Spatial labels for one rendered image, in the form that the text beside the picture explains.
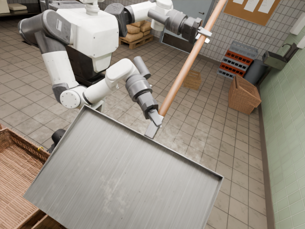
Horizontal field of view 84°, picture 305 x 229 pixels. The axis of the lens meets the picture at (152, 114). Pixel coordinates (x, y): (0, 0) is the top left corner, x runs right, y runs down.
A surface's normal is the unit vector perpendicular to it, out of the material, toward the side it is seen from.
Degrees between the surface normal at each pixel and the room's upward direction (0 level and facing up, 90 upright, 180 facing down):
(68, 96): 69
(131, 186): 32
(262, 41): 90
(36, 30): 87
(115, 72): 48
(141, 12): 79
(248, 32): 90
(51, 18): 62
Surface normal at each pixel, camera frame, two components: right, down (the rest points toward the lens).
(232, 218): 0.22, -0.73
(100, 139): -0.03, -0.35
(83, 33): 0.30, 0.62
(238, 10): -0.43, 0.52
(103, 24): 0.77, -0.18
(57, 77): -0.02, 0.33
